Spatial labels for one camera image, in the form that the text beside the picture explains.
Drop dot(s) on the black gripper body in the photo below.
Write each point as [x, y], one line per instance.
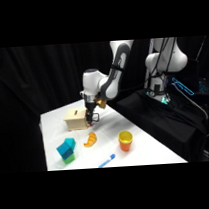
[89, 109]

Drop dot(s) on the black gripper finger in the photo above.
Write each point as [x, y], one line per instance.
[88, 119]
[92, 118]

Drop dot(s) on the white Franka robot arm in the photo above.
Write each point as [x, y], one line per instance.
[91, 81]

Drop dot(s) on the light wooden drawer box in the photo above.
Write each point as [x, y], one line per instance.
[75, 118]

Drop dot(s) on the tan wrist attachment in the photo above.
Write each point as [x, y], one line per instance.
[101, 103]

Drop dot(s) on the orange toy croissant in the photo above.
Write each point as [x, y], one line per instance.
[90, 140]

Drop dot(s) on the teal wedge block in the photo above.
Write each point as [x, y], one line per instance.
[70, 142]

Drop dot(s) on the yellow plastic cup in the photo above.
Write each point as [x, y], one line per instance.
[125, 137]

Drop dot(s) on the teal cube block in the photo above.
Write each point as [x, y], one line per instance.
[63, 148]

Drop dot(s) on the blue flat block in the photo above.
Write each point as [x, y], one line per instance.
[68, 155]

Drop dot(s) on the orange plastic cup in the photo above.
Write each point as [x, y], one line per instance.
[125, 147]

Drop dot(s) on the green block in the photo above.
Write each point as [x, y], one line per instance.
[69, 159]

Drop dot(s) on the blue marker pen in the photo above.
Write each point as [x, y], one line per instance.
[107, 160]

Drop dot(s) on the black curtain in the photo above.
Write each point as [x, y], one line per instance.
[28, 90]

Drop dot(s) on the small green light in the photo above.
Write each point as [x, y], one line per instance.
[165, 100]

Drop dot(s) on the black cloth covered stand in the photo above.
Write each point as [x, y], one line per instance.
[167, 125]

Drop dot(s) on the blue lit device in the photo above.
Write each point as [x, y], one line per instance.
[182, 86]

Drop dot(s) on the keyboard with blue backlight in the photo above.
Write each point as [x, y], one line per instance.
[207, 86]

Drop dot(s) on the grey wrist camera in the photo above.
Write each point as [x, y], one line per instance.
[82, 94]

